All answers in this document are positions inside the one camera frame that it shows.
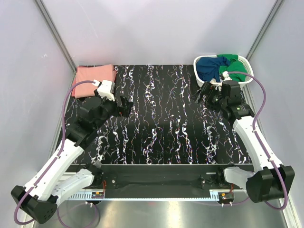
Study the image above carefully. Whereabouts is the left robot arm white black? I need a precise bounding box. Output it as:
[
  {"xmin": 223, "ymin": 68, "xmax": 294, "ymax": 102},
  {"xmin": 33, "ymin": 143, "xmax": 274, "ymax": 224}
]
[{"xmin": 11, "ymin": 96, "xmax": 133, "ymax": 224}]

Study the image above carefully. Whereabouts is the black marble pattern mat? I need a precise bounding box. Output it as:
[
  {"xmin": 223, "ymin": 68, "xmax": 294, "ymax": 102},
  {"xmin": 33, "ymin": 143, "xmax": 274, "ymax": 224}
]
[{"xmin": 74, "ymin": 65, "xmax": 251, "ymax": 164}]

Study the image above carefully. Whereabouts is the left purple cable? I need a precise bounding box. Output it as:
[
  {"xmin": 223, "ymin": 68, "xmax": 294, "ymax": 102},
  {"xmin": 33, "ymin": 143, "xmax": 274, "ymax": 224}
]
[{"xmin": 14, "ymin": 80, "xmax": 100, "ymax": 226}]

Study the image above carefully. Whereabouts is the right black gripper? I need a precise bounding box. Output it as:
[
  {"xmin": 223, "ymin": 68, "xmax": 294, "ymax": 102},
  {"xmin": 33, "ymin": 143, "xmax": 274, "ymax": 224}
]
[{"xmin": 190, "ymin": 81, "xmax": 227, "ymax": 113}]

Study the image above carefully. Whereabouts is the blue t shirt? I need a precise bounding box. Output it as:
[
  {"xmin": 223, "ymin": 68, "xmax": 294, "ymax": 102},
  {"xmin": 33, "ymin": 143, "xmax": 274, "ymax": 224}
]
[{"xmin": 195, "ymin": 57, "xmax": 230, "ymax": 83}]

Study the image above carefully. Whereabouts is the folded pink t shirt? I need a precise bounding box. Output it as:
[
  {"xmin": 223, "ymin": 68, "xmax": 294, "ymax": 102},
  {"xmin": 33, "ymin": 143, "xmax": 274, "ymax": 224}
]
[{"xmin": 72, "ymin": 65, "xmax": 116, "ymax": 98}]

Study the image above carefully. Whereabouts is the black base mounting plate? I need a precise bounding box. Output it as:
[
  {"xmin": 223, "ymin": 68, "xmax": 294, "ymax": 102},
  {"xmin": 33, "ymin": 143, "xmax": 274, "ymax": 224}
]
[{"xmin": 75, "ymin": 163, "xmax": 244, "ymax": 199}]

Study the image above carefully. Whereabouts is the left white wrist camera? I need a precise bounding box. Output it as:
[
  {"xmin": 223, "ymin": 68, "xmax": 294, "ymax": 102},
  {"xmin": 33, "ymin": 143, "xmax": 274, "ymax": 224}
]
[{"xmin": 93, "ymin": 80, "xmax": 115, "ymax": 101}]

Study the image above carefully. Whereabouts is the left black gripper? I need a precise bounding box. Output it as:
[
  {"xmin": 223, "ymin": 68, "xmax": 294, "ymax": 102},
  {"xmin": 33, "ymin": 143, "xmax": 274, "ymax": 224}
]
[{"xmin": 94, "ymin": 89, "xmax": 133, "ymax": 130}]

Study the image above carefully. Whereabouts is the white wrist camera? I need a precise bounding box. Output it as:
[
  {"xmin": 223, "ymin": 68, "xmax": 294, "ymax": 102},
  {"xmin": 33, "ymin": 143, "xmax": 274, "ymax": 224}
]
[
  {"xmin": 222, "ymin": 71, "xmax": 232, "ymax": 81},
  {"xmin": 93, "ymin": 80, "xmax": 115, "ymax": 101}
]

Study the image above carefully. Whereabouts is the white perforated plastic basket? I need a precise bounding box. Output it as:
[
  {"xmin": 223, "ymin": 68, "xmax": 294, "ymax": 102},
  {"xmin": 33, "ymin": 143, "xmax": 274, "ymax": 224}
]
[{"xmin": 193, "ymin": 54, "xmax": 254, "ymax": 87}]

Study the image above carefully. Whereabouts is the green t shirt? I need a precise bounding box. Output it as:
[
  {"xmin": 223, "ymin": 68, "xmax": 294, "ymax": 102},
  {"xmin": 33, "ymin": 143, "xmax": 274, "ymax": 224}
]
[{"xmin": 217, "ymin": 54, "xmax": 247, "ymax": 82}]

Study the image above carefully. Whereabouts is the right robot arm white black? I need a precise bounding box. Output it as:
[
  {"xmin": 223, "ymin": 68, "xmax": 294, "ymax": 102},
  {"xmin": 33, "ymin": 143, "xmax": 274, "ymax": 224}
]
[{"xmin": 192, "ymin": 80, "xmax": 295, "ymax": 203}]

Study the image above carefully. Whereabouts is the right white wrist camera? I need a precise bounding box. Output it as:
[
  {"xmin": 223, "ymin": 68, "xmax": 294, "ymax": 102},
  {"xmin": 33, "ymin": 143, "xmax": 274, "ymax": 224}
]
[{"xmin": 222, "ymin": 71, "xmax": 232, "ymax": 81}]

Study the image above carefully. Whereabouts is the white slotted cable duct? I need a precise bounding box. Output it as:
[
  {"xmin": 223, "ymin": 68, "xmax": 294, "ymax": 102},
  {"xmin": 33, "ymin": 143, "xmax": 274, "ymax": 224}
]
[{"xmin": 67, "ymin": 191, "xmax": 220, "ymax": 201}]

